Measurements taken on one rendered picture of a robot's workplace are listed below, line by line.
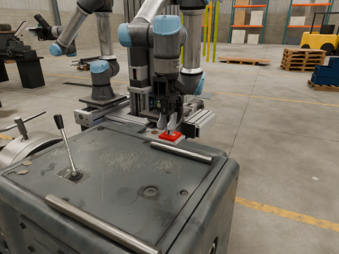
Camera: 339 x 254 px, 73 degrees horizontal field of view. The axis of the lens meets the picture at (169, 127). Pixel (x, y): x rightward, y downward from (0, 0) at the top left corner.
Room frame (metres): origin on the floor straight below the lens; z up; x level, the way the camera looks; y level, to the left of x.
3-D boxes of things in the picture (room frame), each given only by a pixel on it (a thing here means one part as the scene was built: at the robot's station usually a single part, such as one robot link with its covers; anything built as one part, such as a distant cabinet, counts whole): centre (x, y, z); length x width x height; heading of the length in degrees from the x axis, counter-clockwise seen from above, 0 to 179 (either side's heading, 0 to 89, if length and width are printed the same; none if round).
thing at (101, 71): (1.48, 0.44, 1.33); 0.13 x 0.12 x 0.14; 170
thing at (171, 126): (0.67, 0.00, 1.31); 0.06 x 0.03 x 0.09; 150
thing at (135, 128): (0.78, 0.14, 1.24); 0.09 x 0.08 x 0.03; 60
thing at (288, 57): (8.80, -4.96, 0.36); 1.26 x 0.86 x 0.73; 78
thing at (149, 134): (0.71, 0.02, 1.23); 0.13 x 0.08 x 0.05; 60
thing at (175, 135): (0.70, 0.00, 1.26); 0.06 x 0.06 x 0.02; 60
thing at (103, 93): (1.47, 0.44, 1.21); 0.15 x 0.15 x 0.10
